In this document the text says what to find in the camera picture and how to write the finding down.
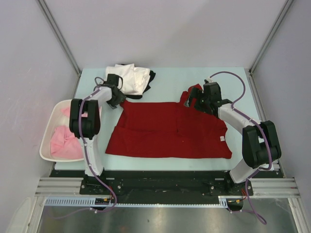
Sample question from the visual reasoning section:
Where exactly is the pink t-shirt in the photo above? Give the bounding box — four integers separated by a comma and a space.
50, 106, 83, 161

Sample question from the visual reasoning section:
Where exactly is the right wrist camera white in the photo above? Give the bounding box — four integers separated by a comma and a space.
204, 77, 214, 84

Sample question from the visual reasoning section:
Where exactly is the right aluminium frame post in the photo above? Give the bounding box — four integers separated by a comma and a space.
248, 0, 295, 75

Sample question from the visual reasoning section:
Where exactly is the folded white t-shirt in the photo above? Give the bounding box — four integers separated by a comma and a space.
105, 64, 151, 96

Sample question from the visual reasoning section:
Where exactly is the red t-shirt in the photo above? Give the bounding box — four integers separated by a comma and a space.
105, 90, 232, 159

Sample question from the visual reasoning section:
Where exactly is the aluminium frame post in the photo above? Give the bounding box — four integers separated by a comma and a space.
248, 0, 295, 75
36, 0, 82, 77

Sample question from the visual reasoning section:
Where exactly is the white plastic basin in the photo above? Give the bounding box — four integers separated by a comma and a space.
39, 100, 83, 163

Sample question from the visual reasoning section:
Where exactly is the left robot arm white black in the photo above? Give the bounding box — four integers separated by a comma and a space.
69, 74, 126, 177

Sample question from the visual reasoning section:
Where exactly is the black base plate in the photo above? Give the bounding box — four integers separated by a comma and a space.
40, 170, 282, 203

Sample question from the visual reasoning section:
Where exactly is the left aluminium frame post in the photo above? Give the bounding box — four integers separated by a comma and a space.
36, 0, 82, 77

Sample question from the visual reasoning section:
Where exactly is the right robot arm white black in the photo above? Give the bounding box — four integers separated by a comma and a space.
184, 81, 282, 195

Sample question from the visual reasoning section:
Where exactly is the slotted cable duct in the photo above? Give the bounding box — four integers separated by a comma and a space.
45, 196, 243, 208

